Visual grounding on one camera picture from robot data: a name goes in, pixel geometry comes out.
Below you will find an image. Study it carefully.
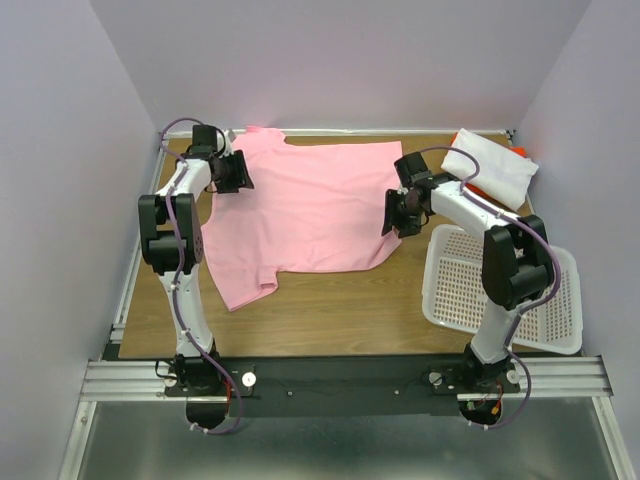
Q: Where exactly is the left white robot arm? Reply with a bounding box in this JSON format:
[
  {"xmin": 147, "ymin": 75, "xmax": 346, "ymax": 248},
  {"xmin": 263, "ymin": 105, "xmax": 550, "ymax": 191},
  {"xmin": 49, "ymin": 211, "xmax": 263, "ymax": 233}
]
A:
[{"xmin": 138, "ymin": 117, "xmax": 254, "ymax": 395}]

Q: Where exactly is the orange folded t shirt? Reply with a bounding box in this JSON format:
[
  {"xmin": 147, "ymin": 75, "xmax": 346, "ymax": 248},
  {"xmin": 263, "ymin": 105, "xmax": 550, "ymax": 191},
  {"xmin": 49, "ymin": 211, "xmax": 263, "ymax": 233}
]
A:
[{"xmin": 449, "ymin": 132, "xmax": 528, "ymax": 204}]

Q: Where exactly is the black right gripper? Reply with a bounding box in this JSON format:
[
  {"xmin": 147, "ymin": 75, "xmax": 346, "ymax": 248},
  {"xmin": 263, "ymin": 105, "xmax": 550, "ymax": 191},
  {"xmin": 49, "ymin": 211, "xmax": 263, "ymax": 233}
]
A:
[{"xmin": 379, "ymin": 189, "xmax": 424, "ymax": 239}]

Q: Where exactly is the aluminium frame rail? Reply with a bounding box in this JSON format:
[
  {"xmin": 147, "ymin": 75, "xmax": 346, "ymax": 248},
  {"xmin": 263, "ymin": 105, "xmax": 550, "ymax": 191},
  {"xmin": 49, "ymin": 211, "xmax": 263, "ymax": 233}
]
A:
[{"xmin": 60, "ymin": 354, "xmax": 636, "ymax": 479}]

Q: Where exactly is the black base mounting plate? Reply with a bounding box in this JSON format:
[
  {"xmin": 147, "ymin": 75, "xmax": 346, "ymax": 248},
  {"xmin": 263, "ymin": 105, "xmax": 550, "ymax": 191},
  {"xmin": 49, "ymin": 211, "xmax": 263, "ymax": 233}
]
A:
[{"xmin": 160, "ymin": 354, "xmax": 521, "ymax": 428}]

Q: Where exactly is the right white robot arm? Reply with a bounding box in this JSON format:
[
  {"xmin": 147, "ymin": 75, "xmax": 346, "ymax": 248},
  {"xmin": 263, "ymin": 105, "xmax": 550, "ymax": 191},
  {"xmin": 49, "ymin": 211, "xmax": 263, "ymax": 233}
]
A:
[{"xmin": 382, "ymin": 151, "xmax": 561, "ymax": 392}]

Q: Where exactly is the white folded t shirt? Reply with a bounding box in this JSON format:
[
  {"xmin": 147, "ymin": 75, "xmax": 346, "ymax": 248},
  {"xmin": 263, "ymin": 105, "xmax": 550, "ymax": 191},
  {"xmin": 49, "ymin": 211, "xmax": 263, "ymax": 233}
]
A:
[{"xmin": 440, "ymin": 127, "xmax": 540, "ymax": 212}]

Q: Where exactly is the white plastic laundry basket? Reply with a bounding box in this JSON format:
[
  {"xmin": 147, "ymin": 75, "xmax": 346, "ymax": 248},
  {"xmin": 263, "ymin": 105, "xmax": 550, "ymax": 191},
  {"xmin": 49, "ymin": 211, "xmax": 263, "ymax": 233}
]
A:
[{"xmin": 422, "ymin": 224, "xmax": 583, "ymax": 355}]

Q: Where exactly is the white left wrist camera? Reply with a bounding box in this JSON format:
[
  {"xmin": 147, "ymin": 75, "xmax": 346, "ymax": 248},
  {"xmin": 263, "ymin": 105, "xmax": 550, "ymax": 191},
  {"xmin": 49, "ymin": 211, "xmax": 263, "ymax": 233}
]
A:
[{"xmin": 219, "ymin": 129, "xmax": 236, "ymax": 157}]

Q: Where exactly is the pink t shirt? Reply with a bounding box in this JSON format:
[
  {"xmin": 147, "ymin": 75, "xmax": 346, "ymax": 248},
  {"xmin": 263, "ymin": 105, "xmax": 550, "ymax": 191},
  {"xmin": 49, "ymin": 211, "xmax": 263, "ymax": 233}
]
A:
[{"xmin": 202, "ymin": 127, "xmax": 403, "ymax": 311}]

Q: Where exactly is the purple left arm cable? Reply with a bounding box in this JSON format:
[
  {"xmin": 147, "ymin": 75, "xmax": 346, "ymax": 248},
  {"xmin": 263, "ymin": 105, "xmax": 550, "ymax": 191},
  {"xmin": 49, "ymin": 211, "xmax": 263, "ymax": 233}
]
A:
[{"xmin": 158, "ymin": 115, "xmax": 246, "ymax": 437}]

